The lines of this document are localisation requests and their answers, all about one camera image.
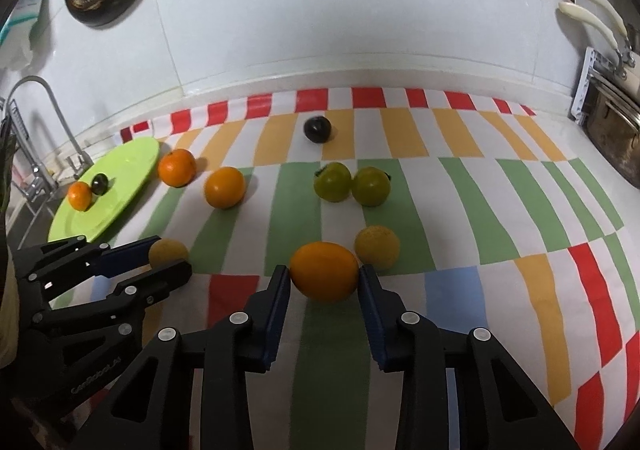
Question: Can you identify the lime green plate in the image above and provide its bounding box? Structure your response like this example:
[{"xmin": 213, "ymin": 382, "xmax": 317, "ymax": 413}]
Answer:
[{"xmin": 47, "ymin": 136, "xmax": 161, "ymax": 244}]

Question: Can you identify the small orange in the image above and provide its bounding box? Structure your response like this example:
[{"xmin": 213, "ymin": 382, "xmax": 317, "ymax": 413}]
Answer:
[{"xmin": 67, "ymin": 181, "xmax": 94, "ymax": 211}]

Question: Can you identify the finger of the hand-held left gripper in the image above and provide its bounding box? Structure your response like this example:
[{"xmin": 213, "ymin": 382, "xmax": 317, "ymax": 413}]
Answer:
[
  {"xmin": 12, "ymin": 235, "xmax": 168, "ymax": 304},
  {"xmin": 30, "ymin": 259, "xmax": 193, "ymax": 337}
]

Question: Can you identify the orange mandarin with stem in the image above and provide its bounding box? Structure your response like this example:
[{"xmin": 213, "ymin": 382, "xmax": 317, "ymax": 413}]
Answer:
[{"xmin": 157, "ymin": 149, "xmax": 197, "ymax": 188}]

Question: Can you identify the white plastic rack frame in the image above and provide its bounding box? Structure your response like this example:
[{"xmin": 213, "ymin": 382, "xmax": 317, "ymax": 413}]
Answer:
[{"xmin": 570, "ymin": 47, "xmax": 602, "ymax": 126}]

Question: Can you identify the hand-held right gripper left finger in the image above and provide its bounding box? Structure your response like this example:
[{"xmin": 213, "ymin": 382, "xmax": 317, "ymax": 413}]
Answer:
[{"xmin": 70, "ymin": 264, "xmax": 292, "ymax": 450}]

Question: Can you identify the large orange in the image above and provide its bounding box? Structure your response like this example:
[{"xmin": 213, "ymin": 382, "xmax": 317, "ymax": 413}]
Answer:
[{"xmin": 289, "ymin": 241, "xmax": 361, "ymax": 303}]

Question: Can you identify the yellow round citrus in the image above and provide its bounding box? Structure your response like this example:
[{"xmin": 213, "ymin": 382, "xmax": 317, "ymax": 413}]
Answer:
[
  {"xmin": 148, "ymin": 238, "xmax": 190, "ymax": 269},
  {"xmin": 354, "ymin": 225, "xmax": 401, "ymax": 269}
]

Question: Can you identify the striped colourful tablecloth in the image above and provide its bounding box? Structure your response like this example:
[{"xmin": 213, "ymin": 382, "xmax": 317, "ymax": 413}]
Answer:
[{"xmin": 50, "ymin": 86, "xmax": 640, "ymax": 450}]

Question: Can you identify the green persimmon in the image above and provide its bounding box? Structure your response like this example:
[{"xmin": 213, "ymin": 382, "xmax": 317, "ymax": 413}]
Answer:
[
  {"xmin": 313, "ymin": 161, "xmax": 353, "ymax": 203},
  {"xmin": 351, "ymin": 166, "xmax": 392, "ymax": 207}
]

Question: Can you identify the chrome kitchen faucet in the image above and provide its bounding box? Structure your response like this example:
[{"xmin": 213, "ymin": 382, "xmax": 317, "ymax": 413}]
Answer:
[{"xmin": 4, "ymin": 76, "xmax": 96, "ymax": 203}]

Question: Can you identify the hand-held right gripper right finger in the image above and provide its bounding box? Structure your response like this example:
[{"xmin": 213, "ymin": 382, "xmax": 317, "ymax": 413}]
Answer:
[{"xmin": 357, "ymin": 264, "xmax": 581, "ymax": 450}]

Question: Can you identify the round orange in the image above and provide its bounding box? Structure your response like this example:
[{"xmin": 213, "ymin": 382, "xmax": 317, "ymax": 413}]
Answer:
[{"xmin": 203, "ymin": 166, "xmax": 247, "ymax": 209}]

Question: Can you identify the metal wire sink rack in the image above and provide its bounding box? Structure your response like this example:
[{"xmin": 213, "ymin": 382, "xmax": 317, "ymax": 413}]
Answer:
[{"xmin": 0, "ymin": 99, "xmax": 32, "ymax": 211}]

